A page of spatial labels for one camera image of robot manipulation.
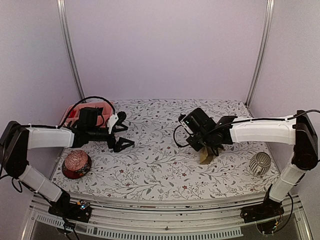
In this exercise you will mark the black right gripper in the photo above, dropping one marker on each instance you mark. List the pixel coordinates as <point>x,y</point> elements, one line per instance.
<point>196,145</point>

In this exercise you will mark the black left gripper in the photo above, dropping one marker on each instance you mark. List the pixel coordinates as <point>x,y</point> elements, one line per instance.
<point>118,147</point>

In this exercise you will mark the tan beige underwear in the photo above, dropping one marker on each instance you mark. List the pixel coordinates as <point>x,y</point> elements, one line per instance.
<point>207,155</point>

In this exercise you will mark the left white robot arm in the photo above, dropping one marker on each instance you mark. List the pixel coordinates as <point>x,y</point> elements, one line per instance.
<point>17,141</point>

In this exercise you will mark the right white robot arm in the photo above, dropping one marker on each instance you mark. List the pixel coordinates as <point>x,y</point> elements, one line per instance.
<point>296,130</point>

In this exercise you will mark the floral patterned table cloth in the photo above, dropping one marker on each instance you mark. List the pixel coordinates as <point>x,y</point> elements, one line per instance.
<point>160,166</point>

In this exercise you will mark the pink divided organizer box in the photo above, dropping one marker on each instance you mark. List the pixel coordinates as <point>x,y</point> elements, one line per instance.
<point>104,108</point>

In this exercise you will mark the red rolled cloth in box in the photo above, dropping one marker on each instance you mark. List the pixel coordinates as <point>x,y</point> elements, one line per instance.
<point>72,114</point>

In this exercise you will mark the red patterned bowl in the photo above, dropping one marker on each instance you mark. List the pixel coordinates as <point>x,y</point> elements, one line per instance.
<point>76,164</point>

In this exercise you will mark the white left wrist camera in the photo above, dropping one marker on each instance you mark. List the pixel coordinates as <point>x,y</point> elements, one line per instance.
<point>111,122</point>

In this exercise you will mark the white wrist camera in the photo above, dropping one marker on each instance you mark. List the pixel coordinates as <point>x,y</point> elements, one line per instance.
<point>182,118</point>
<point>111,122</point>

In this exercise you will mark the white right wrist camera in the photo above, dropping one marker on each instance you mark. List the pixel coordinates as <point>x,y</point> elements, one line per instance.
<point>182,118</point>

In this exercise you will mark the striped metal wire cup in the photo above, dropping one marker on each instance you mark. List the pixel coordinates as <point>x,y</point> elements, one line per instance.
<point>259,164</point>

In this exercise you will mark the aluminium front rail frame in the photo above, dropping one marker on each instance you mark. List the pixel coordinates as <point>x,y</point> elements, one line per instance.
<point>200,219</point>

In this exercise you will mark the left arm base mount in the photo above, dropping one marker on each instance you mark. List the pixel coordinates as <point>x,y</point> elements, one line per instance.
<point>78,211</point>

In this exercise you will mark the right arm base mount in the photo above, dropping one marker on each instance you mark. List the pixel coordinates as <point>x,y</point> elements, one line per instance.
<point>267,209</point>

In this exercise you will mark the right aluminium corner post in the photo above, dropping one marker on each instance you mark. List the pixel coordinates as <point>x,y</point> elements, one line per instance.
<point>267,24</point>

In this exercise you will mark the aluminium corner post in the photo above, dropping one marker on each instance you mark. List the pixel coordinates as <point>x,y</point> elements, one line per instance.
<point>267,24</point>
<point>62,13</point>

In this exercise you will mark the left aluminium corner post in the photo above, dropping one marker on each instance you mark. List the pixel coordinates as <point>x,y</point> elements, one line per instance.
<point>62,13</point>

